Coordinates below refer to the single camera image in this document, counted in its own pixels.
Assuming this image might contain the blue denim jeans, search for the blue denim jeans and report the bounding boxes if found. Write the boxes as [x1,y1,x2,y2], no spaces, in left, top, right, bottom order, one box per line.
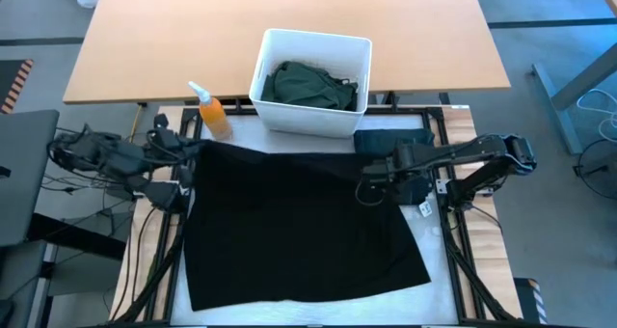
[352,127,437,159]

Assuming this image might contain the black towel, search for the black towel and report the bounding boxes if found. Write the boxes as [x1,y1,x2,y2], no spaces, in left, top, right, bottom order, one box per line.
[182,139,432,313]

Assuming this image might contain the dark green garment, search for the dark green garment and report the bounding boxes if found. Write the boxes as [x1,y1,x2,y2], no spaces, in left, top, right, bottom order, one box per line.
[259,60,360,113]

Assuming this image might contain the orange spray bottle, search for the orange spray bottle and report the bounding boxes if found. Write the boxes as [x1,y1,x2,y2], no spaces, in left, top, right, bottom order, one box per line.
[187,80,234,143]

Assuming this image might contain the white perforated plastic basket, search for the white perforated plastic basket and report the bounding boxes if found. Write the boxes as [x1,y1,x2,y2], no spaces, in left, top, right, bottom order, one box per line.
[247,27,374,141]

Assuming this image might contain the brown wooden desk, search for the brown wooden desk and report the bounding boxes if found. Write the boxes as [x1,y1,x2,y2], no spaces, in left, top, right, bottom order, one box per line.
[62,0,512,106]

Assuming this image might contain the dark grey flat panel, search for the dark grey flat panel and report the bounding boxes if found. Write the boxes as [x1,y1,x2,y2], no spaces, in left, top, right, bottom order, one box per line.
[0,108,61,248]

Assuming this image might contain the hazard striped floor mat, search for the hazard striped floor mat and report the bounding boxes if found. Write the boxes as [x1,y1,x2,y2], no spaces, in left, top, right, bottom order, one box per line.
[0,58,35,117]

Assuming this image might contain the hazard striped block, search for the hazard striped block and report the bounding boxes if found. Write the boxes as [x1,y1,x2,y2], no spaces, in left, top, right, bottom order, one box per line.
[512,276,550,326]

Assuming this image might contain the grey desk leg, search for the grey desk leg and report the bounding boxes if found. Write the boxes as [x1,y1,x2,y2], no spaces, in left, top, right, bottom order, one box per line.
[530,41,617,156]

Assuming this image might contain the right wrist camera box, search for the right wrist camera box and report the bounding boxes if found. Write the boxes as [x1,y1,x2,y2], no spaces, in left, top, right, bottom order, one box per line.
[398,171,434,205]

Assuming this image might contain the yellow cable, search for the yellow cable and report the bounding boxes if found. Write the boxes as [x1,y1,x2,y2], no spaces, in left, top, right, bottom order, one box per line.
[128,102,147,142]

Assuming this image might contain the white cable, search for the white cable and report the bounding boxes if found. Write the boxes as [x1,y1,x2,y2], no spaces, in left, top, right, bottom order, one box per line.
[575,87,617,144]

